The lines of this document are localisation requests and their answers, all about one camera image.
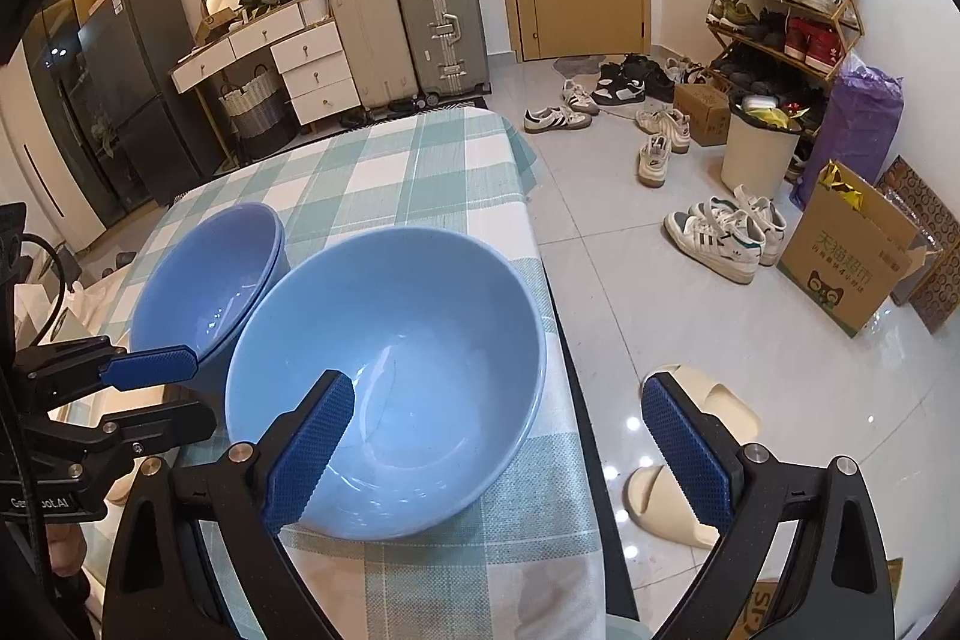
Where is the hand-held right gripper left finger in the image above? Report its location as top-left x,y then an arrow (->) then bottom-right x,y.
101,368 -> 355,640

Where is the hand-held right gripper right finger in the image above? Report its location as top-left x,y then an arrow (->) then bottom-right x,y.
639,368 -> 901,640

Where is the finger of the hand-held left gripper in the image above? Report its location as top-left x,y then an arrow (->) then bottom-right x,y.
13,335 -> 201,412
34,400 -> 227,465

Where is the light blue bowl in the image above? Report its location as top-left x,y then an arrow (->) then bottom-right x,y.
225,227 -> 548,542

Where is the person's left hand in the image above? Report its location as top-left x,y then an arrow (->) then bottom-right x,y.
45,520 -> 86,582

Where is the cream slipper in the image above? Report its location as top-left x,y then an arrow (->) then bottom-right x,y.
643,364 -> 763,447
628,463 -> 740,550

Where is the flat cardboard piece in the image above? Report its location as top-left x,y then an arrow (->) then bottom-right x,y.
739,557 -> 905,640

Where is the white and green sneaker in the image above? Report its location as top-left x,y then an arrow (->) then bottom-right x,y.
662,200 -> 767,286
731,184 -> 789,267

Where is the large printed cardboard box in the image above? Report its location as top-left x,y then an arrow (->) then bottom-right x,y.
775,160 -> 940,339

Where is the dark glass cabinet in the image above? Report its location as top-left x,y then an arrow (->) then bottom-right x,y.
21,2 -> 143,230

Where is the woven laundry basket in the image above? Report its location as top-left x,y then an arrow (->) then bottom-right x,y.
217,68 -> 299,163

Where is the grey refrigerator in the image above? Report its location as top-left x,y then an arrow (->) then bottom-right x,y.
75,0 -> 226,215

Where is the beige sneaker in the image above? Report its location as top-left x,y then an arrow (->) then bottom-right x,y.
637,133 -> 673,190
635,107 -> 692,154

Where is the white trash bin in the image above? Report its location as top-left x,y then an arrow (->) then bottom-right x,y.
721,95 -> 803,203

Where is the brown patterned board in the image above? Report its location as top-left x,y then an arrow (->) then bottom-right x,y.
874,155 -> 960,335

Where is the small cardboard box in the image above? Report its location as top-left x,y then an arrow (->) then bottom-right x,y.
673,83 -> 733,147

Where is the white vanity desk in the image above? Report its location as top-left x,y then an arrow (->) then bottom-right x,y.
171,0 -> 362,161

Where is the white black striped sneaker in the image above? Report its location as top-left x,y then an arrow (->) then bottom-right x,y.
561,77 -> 602,117
523,106 -> 602,136

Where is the black and white high-top shoe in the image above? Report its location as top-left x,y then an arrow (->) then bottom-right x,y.
592,65 -> 648,109

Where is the purple bag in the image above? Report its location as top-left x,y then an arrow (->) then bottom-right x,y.
790,51 -> 905,214

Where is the white suitcase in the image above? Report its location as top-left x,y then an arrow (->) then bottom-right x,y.
328,0 -> 418,112

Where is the grey door mat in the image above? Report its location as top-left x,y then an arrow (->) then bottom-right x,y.
551,53 -> 676,121

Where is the wooden shoe rack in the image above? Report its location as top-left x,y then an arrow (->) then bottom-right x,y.
701,0 -> 869,163

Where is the silver suitcase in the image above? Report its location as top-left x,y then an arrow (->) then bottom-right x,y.
396,0 -> 493,103

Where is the black cable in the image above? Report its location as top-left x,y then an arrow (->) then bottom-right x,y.
0,231 -> 80,640

